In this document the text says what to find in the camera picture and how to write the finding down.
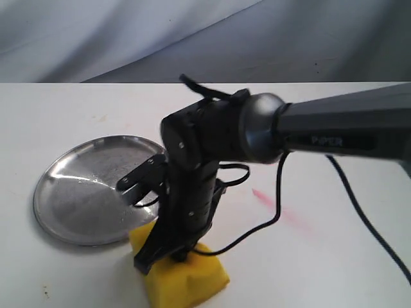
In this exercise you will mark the grey fabric backdrop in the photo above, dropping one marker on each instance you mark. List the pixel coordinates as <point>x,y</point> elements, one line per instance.
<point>210,41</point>

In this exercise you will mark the round stainless steel plate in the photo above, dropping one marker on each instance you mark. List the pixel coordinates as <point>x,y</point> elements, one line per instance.
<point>76,200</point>

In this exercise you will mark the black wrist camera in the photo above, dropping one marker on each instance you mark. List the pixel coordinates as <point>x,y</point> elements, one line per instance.
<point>147,177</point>

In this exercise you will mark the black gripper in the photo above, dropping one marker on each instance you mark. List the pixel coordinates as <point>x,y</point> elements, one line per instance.
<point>183,216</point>

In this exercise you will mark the yellow sponge block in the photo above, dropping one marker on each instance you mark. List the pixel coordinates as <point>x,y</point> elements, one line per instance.
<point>183,284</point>

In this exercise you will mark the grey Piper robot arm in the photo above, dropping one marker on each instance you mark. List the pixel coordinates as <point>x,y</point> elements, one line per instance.
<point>227,130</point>

